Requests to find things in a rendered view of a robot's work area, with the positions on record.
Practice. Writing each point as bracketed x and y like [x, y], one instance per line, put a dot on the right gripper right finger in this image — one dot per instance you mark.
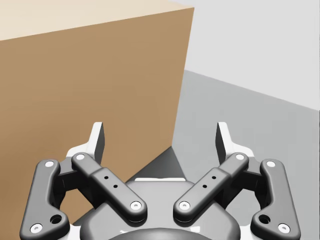
[210, 186]

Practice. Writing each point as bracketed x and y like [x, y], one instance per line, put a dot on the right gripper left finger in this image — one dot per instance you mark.
[110, 186]

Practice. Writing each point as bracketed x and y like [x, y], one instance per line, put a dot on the tall board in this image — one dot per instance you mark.
[87, 87]

